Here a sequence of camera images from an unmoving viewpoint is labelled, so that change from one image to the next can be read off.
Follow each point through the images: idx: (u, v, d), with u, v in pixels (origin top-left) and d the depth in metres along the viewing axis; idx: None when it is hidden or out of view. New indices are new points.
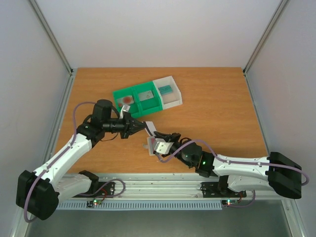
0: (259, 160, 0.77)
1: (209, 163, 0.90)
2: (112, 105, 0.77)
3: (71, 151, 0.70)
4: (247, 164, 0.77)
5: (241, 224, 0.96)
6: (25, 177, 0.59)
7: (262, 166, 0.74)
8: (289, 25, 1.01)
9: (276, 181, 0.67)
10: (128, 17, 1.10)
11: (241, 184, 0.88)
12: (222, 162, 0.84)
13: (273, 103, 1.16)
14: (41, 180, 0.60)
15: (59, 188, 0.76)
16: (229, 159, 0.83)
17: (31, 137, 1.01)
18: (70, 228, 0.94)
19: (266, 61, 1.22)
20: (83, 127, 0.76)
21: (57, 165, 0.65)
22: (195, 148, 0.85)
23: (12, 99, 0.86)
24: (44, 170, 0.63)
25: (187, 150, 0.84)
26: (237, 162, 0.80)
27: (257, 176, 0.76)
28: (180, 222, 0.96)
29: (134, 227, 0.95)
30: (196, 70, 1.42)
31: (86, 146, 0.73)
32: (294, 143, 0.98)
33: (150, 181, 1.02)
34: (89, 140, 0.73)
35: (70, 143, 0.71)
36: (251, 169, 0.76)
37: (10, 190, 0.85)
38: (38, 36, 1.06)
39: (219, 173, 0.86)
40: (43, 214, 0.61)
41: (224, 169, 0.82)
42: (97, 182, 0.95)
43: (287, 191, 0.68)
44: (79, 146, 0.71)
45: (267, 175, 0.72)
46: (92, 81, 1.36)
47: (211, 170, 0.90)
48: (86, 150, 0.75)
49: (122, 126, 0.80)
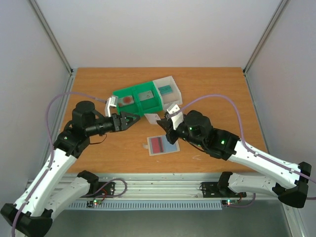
0: (290, 165, 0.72)
1: (227, 143, 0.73)
2: (93, 108, 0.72)
3: (51, 174, 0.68)
4: (277, 166, 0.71)
5: (241, 223, 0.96)
6: (7, 212, 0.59)
7: (293, 173, 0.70)
8: (289, 26, 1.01)
9: (306, 194, 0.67)
10: (128, 17, 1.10)
11: (243, 186, 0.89)
12: (246, 150, 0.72)
13: (273, 103, 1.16)
14: (21, 214, 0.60)
15: (54, 203, 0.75)
16: (257, 151, 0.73)
17: (31, 137, 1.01)
18: (70, 228, 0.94)
19: (267, 61, 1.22)
20: (62, 137, 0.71)
21: (36, 194, 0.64)
22: (202, 120, 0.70)
23: (12, 99, 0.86)
24: (23, 202, 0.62)
25: (191, 121, 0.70)
26: (267, 160, 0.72)
27: (280, 180, 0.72)
28: (180, 222, 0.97)
29: (135, 227, 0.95)
30: (196, 70, 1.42)
31: (66, 163, 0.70)
32: (294, 143, 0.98)
33: (150, 181, 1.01)
34: (68, 156, 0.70)
35: (47, 166, 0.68)
36: (280, 173, 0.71)
37: (11, 190, 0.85)
38: (38, 36, 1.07)
39: (233, 159, 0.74)
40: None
41: (247, 159, 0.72)
42: (97, 182, 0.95)
43: (296, 201, 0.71)
44: (59, 166, 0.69)
45: (296, 184, 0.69)
46: (92, 80, 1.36)
47: (224, 151, 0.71)
48: (70, 164, 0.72)
49: (109, 126, 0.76)
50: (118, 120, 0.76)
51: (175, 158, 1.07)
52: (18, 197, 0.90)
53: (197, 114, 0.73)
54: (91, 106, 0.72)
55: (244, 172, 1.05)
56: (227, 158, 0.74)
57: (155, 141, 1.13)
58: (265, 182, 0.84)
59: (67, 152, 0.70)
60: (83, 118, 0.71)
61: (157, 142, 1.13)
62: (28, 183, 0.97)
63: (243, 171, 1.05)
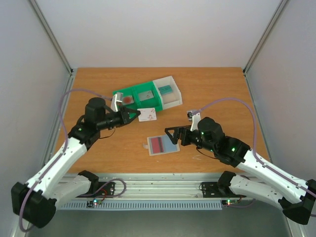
0: (297, 180, 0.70)
1: (238, 151, 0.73)
2: (104, 105, 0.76)
3: (63, 158, 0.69)
4: (284, 178, 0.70)
5: (241, 224, 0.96)
6: (18, 190, 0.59)
7: (299, 188, 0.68)
8: (290, 26, 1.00)
9: (311, 211, 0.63)
10: (127, 17, 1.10)
11: (246, 190, 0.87)
12: (255, 160, 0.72)
13: (273, 103, 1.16)
14: (33, 192, 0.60)
15: (57, 194, 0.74)
16: (266, 162, 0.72)
17: (31, 137, 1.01)
18: (70, 229, 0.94)
19: (267, 61, 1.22)
20: (77, 128, 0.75)
21: (50, 175, 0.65)
22: (215, 127, 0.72)
23: (12, 99, 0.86)
24: (36, 181, 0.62)
25: (204, 127, 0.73)
26: (275, 172, 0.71)
27: (285, 193, 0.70)
28: (180, 222, 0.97)
29: (135, 227, 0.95)
30: (195, 70, 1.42)
31: (80, 150, 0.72)
32: (294, 143, 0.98)
33: (150, 181, 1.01)
34: (82, 145, 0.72)
35: (62, 150, 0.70)
36: (285, 186, 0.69)
37: (10, 191, 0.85)
38: (39, 36, 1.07)
39: (241, 167, 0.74)
40: (40, 224, 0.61)
41: (256, 170, 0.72)
42: (97, 182, 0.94)
43: (300, 218, 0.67)
44: (72, 152, 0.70)
45: (301, 200, 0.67)
46: (92, 80, 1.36)
47: (233, 158, 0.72)
48: (81, 154, 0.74)
49: (118, 119, 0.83)
50: (125, 112, 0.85)
51: (174, 159, 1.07)
52: None
53: (211, 120, 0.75)
54: (103, 101, 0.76)
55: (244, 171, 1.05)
56: (237, 165, 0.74)
57: (155, 141, 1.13)
58: (271, 192, 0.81)
59: (81, 142, 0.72)
60: (96, 114, 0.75)
61: (157, 142, 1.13)
62: None
63: (243, 171, 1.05)
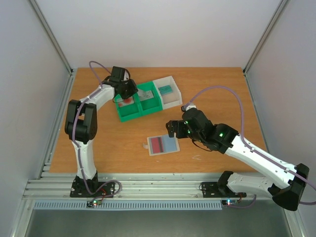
0: (286, 165, 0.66)
1: (226, 136, 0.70)
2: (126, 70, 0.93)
3: (102, 92, 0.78)
4: (272, 163, 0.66)
5: (242, 224, 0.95)
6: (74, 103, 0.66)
7: (288, 173, 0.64)
8: (289, 26, 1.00)
9: (298, 195, 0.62)
10: (128, 16, 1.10)
11: (241, 185, 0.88)
12: (243, 145, 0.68)
13: (273, 102, 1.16)
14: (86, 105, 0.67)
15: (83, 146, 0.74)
16: (254, 146, 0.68)
17: (31, 136, 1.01)
18: (69, 229, 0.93)
19: (267, 61, 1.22)
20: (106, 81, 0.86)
21: (96, 98, 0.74)
22: (197, 113, 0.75)
23: (12, 98, 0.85)
24: (86, 98, 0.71)
25: (187, 115, 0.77)
26: (262, 156, 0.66)
27: (273, 178, 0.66)
28: (180, 222, 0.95)
29: (135, 227, 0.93)
30: (195, 70, 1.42)
31: (111, 92, 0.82)
32: (295, 142, 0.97)
33: (150, 181, 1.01)
34: (112, 88, 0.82)
35: (100, 87, 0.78)
36: (274, 171, 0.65)
37: (9, 190, 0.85)
38: (38, 34, 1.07)
39: (229, 152, 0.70)
40: (89, 138, 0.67)
41: (243, 154, 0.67)
42: (97, 181, 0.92)
43: (291, 203, 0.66)
44: (107, 90, 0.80)
45: (289, 184, 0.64)
46: (92, 81, 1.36)
47: (220, 142, 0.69)
48: (109, 97, 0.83)
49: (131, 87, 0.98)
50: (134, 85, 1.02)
51: (174, 159, 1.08)
52: (16, 196, 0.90)
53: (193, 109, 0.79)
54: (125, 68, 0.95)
55: (244, 171, 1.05)
56: (225, 151, 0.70)
57: (155, 141, 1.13)
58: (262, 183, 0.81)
59: (111, 85, 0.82)
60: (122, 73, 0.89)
61: (156, 142, 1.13)
62: (28, 183, 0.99)
63: (243, 171, 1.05)
